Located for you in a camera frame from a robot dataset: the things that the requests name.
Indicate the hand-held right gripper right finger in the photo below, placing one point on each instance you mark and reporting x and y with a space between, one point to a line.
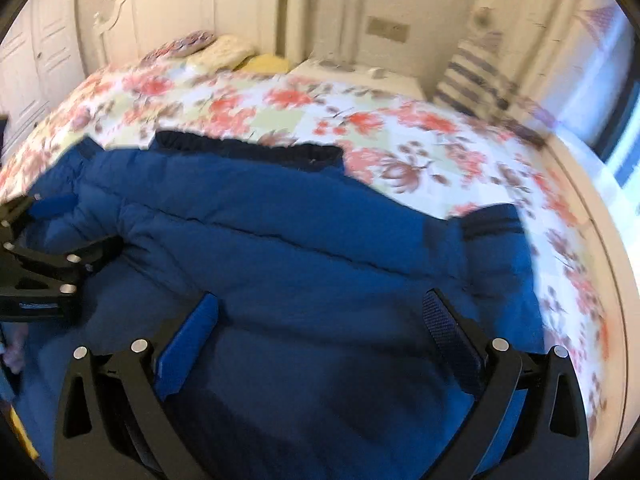
447 332

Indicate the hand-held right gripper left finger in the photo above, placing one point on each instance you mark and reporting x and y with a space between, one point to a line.
187 345

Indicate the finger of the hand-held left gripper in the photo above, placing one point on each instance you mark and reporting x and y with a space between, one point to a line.
55 260
55 207

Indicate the blue padded jacket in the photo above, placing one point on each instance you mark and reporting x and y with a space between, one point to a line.
300 260

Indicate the white wardrobe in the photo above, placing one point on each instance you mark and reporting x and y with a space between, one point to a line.
30 60

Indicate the patterned pillow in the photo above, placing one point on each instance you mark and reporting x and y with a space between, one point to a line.
182 44

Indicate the floral bedsheet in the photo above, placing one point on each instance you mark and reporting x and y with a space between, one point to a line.
400 120

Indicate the cream pillow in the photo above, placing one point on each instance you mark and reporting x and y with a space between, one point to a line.
225 51

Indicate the white carved headboard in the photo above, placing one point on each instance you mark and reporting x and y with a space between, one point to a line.
200 5

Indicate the yellow cloth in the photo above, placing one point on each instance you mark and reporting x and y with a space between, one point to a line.
265 63

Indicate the striped cushion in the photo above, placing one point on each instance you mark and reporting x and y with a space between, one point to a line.
472 77

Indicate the window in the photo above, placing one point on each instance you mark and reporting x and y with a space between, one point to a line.
622 125

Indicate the white nightstand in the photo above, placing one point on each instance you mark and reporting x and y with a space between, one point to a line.
350 77

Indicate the white pole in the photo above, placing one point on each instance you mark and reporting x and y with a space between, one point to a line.
350 15

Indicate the wall socket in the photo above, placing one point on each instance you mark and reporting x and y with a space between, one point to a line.
388 29

